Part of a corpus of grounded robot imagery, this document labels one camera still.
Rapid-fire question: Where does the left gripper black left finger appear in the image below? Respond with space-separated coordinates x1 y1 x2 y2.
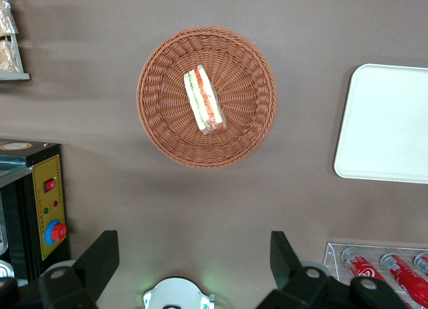
38 230 120 309

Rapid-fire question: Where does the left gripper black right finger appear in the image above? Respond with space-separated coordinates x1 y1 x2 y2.
255 231 338 309

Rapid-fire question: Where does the sandwich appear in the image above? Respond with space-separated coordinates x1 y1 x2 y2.
183 64 227 136

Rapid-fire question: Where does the round brown wicker basket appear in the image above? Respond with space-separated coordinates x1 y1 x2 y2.
136 25 278 170

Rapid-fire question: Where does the cream plastic tray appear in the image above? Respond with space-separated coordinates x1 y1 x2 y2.
333 64 428 185

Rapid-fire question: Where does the tray of wrapped snacks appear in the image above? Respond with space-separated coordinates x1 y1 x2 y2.
0 0 31 82

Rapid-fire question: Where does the clear acrylic bottle rack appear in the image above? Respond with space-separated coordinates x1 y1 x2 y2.
323 242 428 309

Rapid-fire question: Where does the red blue emergency stop knob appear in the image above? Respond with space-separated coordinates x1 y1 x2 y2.
44 219 68 245

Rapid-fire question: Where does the red cola bottle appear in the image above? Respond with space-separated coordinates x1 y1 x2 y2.
380 253 428 308
413 253 428 276
340 247 391 285

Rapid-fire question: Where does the black food warmer machine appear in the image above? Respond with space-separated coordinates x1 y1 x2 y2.
0 138 71 283

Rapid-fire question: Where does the clear bag of crackers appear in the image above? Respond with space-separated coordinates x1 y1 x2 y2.
0 0 18 35
0 39 20 73

